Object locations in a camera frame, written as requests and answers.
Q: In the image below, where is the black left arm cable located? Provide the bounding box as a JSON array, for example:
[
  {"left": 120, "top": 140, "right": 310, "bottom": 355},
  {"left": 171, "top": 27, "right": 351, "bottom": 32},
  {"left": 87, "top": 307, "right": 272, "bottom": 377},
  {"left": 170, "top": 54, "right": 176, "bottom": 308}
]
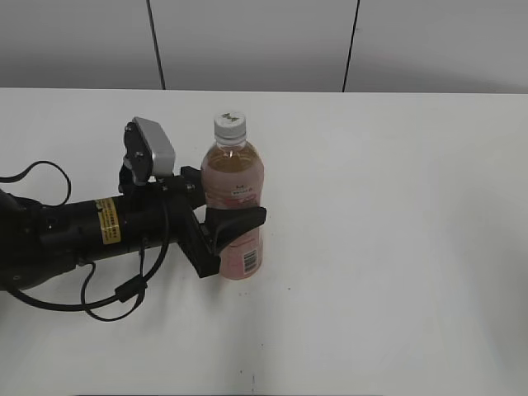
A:
[{"left": 0, "top": 160, "right": 171, "bottom": 322}]

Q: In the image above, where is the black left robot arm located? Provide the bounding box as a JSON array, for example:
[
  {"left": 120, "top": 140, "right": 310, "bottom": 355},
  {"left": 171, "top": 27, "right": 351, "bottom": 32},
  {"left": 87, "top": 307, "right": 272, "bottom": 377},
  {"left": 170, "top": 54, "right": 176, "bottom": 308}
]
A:
[{"left": 1, "top": 167, "right": 266, "bottom": 290}]

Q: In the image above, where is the white plastic bottle cap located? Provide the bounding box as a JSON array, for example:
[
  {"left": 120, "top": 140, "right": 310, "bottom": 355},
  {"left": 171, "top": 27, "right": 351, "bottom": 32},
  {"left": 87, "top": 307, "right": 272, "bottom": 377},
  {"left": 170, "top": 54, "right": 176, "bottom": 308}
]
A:
[{"left": 214, "top": 111, "right": 247, "bottom": 139}]

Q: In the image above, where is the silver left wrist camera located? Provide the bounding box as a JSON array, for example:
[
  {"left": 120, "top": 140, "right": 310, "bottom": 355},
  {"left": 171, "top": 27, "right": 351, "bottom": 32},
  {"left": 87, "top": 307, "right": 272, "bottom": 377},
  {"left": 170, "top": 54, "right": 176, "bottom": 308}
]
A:
[{"left": 123, "top": 116, "right": 176, "bottom": 186}]

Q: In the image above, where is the pink-label oolong tea bottle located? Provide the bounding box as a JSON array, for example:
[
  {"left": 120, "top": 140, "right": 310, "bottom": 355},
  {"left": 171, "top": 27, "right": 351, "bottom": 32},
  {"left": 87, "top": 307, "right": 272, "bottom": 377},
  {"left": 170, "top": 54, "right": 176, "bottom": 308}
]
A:
[{"left": 200, "top": 134, "right": 266, "bottom": 281}]

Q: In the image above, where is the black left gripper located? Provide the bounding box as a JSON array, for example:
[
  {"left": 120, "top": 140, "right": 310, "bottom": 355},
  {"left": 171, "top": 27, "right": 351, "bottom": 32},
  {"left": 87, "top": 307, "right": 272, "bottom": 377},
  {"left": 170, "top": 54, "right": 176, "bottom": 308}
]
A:
[{"left": 118, "top": 166, "right": 266, "bottom": 278}]

